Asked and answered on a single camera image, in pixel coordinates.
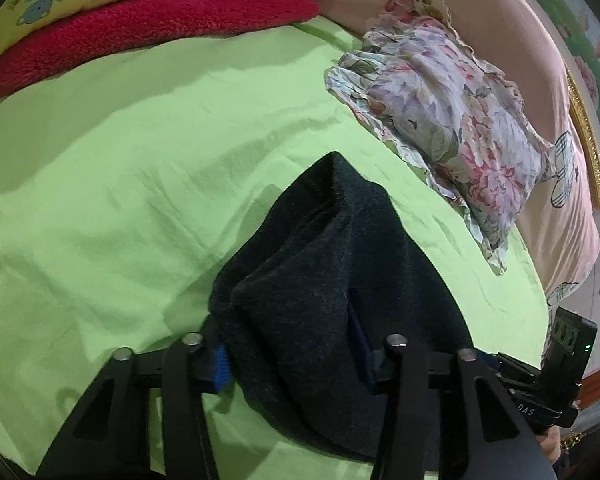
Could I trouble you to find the black knit pants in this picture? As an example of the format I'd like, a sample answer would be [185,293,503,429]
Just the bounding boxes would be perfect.
[209,152,472,460]

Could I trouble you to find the floral ruffled pillow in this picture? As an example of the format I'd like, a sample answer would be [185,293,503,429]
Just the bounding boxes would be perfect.
[325,0,555,274]

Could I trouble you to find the pink plaid-heart quilt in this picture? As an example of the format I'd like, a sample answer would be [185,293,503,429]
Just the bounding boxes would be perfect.
[315,0,600,311]

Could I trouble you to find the red fleece blanket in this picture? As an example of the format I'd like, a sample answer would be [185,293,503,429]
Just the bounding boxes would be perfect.
[0,0,320,99]

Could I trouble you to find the green bed sheet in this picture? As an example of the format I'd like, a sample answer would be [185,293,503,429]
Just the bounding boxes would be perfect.
[0,18,548,472]

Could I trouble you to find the gold framed landscape painting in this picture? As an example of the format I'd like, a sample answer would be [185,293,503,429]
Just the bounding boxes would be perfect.
[499,0,600,212]

